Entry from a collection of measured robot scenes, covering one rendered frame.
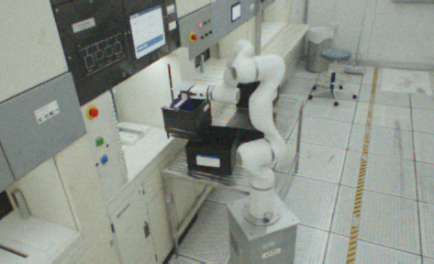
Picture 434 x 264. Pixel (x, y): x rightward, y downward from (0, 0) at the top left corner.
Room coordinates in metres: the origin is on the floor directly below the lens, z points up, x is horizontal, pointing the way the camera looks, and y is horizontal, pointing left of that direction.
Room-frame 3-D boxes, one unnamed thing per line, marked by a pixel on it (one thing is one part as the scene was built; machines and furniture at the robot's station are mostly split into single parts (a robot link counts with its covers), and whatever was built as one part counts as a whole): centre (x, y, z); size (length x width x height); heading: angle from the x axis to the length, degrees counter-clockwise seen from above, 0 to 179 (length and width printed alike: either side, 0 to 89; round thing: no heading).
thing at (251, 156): (1.34, -0.18, 1.07); 0.19 x 0.12 x 0.24; 110
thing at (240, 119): (2.16, -0.26, 0.83); 0.29 x 0.29 x 0.13; 67
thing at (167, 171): (2.21, -0.21, 0.38); 1.30 x 0.60 x 0.76; 155
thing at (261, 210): (1.35, -0.21, 0.85); 0.19 x 0.19 x 0.18
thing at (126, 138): (2.03, 0.56, 0.89); 0.22 x 0.21 x 0.04; 65
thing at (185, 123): (1.84, 0.15, 1.11); 0.24 x 0.20 x 0.32; 154
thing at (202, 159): (1.83, 0.01, 0.85); 0.28 x 0.28 x 0.17; 73
